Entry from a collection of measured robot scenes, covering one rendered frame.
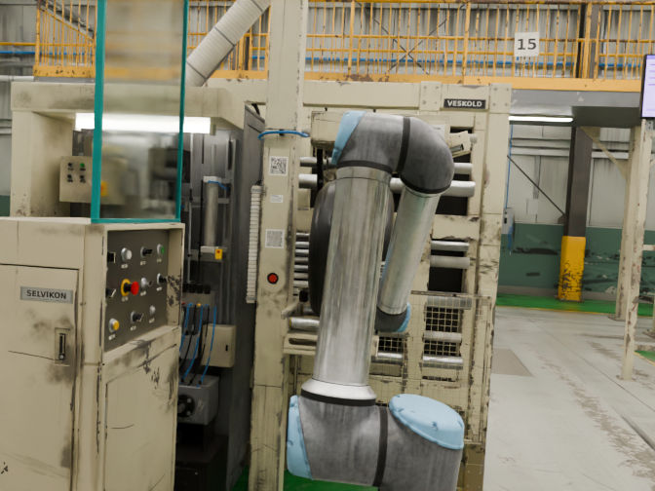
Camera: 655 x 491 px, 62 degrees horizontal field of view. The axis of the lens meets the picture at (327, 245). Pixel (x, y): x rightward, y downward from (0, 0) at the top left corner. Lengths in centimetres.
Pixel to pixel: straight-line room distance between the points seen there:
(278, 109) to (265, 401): 118
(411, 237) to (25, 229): 100
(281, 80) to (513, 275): 954
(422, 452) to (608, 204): 1101
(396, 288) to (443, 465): 50
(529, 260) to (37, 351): 1045
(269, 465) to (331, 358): 140
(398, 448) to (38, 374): 100
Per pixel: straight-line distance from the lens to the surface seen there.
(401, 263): 136
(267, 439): 239
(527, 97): 774
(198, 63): 269
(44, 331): 164
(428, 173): 116
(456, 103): 280
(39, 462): 175
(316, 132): 247
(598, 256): 1183
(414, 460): 109
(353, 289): 106
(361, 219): 108
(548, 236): 1153
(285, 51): 230
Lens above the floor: 132
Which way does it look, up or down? 3 degrees down
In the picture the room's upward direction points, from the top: 3 degrees clockwise
